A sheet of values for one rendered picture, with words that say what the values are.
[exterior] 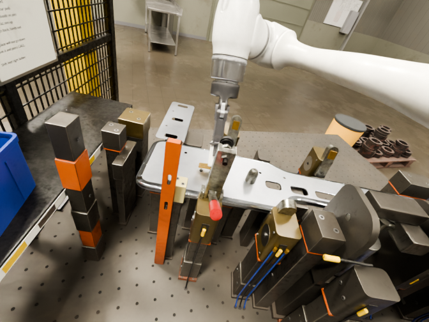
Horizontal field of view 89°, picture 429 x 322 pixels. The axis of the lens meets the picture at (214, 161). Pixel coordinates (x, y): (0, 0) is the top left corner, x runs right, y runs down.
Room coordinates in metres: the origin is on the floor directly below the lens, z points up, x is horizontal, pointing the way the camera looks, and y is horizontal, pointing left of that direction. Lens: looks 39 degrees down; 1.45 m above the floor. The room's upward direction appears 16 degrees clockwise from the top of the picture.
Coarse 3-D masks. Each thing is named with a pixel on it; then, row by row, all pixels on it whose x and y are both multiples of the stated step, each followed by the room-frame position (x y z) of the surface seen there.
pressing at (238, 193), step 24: (144, 168) 0.44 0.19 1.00; (192, 168) 0.50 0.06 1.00; (240, 168) 0.56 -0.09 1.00; (264, 168) 0.60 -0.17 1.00; (192, 192) 0.40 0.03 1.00; (240, 192) 0.45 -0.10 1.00; (264, 192) 0.48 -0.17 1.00; (288, 192) 0.51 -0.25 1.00; (312, 192) 0.54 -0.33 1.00; (336, 192) 0.58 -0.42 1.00; (384, 192) 0.66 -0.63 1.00
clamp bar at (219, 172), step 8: (224, 136) 0.37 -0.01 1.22; (224, 144) 0.36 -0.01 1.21; (232, 144) 0.37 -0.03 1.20; (216, 152) 0.34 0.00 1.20; (224, 152) 0.33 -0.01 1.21; (232, 152) 0.33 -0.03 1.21; (216, 160) 0.33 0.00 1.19; (224, 160) 0.32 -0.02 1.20; (232, 160) 0.33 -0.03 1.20; (216, 168) 0.34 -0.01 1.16; (224, 168) 0.34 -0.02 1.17; (208, 176) 0.36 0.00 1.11; (216, 176) 0.34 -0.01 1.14; (224, 176) 0.34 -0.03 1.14; (208, 184) 0.34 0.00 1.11; (216, 184) 0.34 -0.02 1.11; (216, 192) 0.36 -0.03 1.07
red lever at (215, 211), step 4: (208, 192) 0.36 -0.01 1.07; (212, 192) 0.35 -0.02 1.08; (208, 196) 0.34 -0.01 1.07; (212, 196) 0.32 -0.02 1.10; (212, 200) 0.29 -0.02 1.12; (216, 200) 0.30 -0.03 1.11; (212, 204) 0.27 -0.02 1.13; (216, 204) 0.27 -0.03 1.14; (212, 208) 0.25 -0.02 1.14; (216, 208) 0.25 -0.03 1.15; (220, 208) 0.26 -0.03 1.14; (212, 212) 0.24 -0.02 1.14; (216, 212) 0.24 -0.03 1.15; (220, 212) 0.25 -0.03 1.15; (212, 216) 0.24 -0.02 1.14; (216, 216) 0.24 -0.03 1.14; (220, 216) 0.24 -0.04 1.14
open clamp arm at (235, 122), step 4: (232, 116) 0.69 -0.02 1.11; (236, 116) 0.67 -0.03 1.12; (240, 116) 0.69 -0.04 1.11; (232, 120) 0.67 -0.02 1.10; (236, 120) 0.67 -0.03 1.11; (240, 120) 0.67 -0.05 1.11; (232, 124) 0.66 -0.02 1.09; (236, 124) 0.66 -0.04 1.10; (240, 124) 0.67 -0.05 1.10; (232, 128) 0.66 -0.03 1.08; (236, 128) 0.66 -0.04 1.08; (228, 132) 0.66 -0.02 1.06; (232, 132) 0.66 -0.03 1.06; (236, 132) 0.66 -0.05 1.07; (232, 136) 0.66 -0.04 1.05; (236, 136) 0.66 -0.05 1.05; (236, 140) 0.66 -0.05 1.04
